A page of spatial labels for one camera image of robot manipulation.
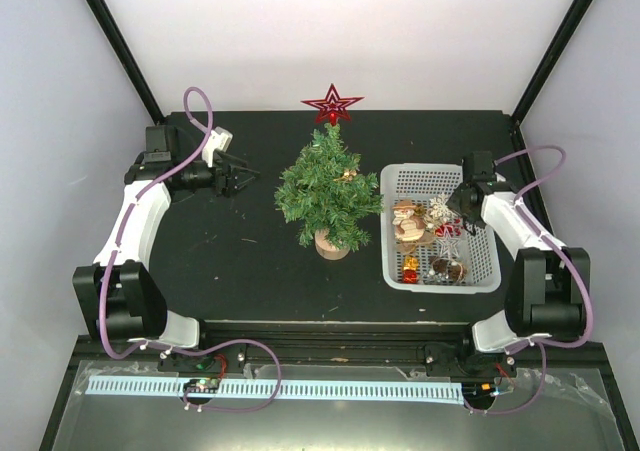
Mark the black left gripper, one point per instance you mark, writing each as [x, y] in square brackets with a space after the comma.
[227, 187]

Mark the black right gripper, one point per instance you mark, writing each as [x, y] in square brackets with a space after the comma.
[452, 202]

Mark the wooden santa ornament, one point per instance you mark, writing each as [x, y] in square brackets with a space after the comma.
[408, 222]

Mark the small green christmas tree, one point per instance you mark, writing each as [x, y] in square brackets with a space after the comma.
[308, 195]

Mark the red star tree topper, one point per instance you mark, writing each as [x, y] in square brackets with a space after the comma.
[332, 107]

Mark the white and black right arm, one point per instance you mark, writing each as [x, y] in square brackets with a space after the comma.
[547, 301]

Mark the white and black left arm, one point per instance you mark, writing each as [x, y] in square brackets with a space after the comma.
[117, 295]

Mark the white snowflake ornament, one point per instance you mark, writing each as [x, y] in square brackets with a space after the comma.
[438, 209]

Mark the red berry sprig ornament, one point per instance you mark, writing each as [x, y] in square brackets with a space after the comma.
[451, 229]

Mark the silver star ornament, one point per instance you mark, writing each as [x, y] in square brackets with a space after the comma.
[447, 246]

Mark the white perforated plastic basket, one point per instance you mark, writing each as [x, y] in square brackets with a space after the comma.
[478, 251]

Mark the pine cone ornament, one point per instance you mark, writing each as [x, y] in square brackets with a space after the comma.
[446, 271]

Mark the gold foil gift ornament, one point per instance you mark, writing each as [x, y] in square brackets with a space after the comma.
[411, 263]

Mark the red foil gift ornament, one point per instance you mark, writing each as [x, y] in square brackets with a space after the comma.
[410, 276]

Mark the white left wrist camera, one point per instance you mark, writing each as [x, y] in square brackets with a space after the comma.
[219, 140]

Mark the black aluminium frame rail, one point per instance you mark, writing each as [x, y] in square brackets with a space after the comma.
[438, 349]

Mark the black left rear frame post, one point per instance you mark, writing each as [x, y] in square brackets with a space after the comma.
[121, 49]

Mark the black frame post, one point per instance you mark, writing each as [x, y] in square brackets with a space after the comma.
[121, 49]
[561, 38]

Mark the white slotted cable duct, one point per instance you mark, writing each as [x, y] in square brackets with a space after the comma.
[265, 389]

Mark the black right rear frame post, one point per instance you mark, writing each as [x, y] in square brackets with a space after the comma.
[561, 38]

